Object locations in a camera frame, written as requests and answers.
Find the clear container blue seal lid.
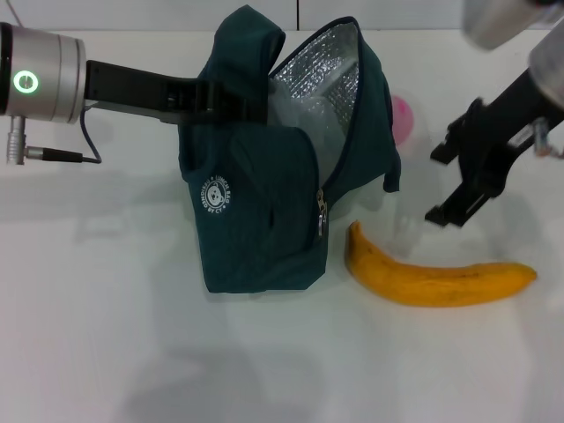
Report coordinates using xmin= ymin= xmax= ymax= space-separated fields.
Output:
xmin=268 ymin=83 xmax=349 ymax=177

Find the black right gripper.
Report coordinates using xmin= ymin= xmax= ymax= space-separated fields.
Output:
xmin=424 ymin=69 xmax=548 ymax=229

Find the yellow banana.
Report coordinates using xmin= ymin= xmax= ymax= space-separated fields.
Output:
xmin=345 ymin=221 xmax=538 ymax=308

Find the pink peach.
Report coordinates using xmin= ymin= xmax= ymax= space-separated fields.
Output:
xmin=391 ymin=94 xmax=415 ymax=145

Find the dark teal lunch bag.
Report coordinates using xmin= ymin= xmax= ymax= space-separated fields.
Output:
xmin=177 ymin=4 xmax=403 ymax=295

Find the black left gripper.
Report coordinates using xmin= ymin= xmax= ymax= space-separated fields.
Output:
xmin=85 ymin=59 xmax=269 ymax=127

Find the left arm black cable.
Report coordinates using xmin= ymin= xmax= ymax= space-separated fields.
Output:
xmin=24 ymin=112 xmax=103 ymax=165

